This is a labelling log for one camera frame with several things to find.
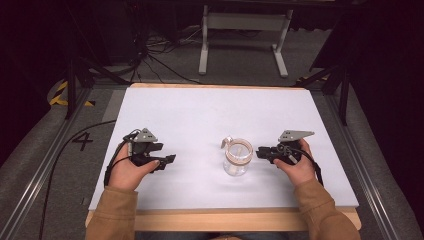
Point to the black tripod stand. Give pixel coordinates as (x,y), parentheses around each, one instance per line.
(336,83)
(83,76)

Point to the white table mat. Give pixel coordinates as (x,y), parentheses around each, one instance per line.
(206,113)

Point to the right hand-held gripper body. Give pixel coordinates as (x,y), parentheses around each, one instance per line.
(290,146)

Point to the white metal stand frame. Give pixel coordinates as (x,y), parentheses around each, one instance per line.
(245,21)

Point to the aluminium floor rail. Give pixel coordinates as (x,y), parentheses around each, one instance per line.
(363,166)
(36,176)

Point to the wooden table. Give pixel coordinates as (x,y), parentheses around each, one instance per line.
(220,220)

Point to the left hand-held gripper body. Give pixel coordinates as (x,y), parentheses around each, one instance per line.
(144,146)

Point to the person's right hand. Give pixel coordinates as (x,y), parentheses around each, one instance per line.
(300,171)

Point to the person's left hand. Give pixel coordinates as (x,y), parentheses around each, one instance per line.
(128,173)

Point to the yellow black floor tape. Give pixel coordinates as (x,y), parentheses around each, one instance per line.
(58,98)

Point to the clear glass jar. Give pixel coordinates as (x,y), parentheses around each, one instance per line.
(238,156)

